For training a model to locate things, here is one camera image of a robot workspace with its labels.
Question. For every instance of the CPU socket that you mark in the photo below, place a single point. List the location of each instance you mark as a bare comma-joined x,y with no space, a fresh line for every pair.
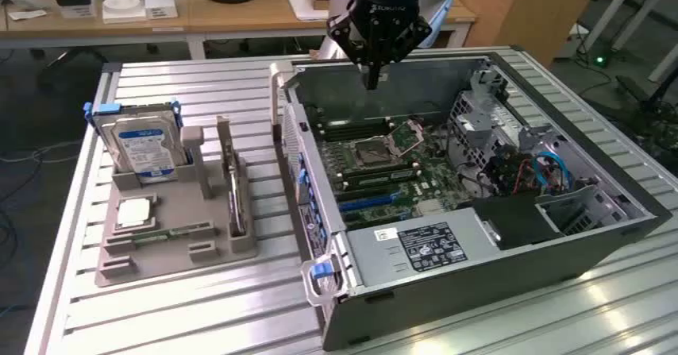
372,150

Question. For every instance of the silver CPU chip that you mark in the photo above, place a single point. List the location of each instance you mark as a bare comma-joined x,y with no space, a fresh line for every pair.
132,212

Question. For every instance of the black floor stand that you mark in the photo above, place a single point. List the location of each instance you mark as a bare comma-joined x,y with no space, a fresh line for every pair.
630,85

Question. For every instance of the grey parts rack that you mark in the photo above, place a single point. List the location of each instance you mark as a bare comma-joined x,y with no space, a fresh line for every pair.
175,212

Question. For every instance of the hard disk with blue caddy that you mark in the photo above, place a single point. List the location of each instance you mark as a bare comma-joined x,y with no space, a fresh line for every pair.
140,148

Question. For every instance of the white desk frame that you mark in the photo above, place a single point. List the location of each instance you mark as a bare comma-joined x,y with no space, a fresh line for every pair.
616,11

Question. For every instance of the black RAM slot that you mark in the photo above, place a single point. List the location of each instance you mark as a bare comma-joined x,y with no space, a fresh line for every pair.
378,175
376,170
355,135
354,126
380,180
383,186
355,130
352,121

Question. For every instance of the silver chipset heat sink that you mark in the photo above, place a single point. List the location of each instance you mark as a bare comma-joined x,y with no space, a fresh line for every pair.
431,208

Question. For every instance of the white paper stack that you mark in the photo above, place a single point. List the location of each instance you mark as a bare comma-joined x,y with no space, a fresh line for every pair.
307,9

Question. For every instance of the green RAM stick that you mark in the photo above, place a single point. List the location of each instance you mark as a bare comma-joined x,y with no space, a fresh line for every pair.
169,234

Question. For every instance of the plain white box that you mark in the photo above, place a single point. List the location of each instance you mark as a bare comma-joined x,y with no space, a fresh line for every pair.
159,9

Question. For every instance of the power strip with green light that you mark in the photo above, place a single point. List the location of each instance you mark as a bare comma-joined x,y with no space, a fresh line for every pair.
599,59

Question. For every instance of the wooden cabinet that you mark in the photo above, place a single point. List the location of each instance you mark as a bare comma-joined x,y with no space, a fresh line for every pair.
530,13

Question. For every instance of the grey disk bay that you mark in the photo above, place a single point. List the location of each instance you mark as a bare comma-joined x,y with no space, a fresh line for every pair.
568,196

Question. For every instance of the wooden desk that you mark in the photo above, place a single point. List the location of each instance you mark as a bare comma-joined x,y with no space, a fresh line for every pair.
237,13
105,31

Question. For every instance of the white paper card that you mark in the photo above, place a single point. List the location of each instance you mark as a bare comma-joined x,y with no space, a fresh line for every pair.
27,14

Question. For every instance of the black plastic shroud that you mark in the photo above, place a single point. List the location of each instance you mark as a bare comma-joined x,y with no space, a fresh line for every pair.
514,220

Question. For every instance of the low-profile graphics card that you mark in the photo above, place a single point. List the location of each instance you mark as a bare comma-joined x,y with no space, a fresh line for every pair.
237,196

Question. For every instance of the white round dish box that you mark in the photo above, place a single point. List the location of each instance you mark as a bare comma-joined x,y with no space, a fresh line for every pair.
124,9

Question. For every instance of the open black PC case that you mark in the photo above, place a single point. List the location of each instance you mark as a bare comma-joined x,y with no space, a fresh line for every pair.
476,283

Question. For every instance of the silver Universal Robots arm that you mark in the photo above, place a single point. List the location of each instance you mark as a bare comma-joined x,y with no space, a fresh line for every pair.
336,47

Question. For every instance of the white box with black top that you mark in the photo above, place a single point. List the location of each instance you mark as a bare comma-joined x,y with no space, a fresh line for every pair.
76,11

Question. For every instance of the green motherboard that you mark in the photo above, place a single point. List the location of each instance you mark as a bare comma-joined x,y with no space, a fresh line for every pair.
418,180

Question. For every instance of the silver perforated drive cage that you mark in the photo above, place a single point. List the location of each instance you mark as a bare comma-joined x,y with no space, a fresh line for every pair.
476,132

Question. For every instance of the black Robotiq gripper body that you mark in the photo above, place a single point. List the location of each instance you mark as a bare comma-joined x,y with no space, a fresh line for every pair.
388,5

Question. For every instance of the grey power supply unit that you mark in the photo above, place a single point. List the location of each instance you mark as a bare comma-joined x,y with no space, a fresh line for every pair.
380,251

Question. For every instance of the open CPU socket cover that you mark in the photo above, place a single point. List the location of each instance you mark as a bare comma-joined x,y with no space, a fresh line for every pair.
407,134

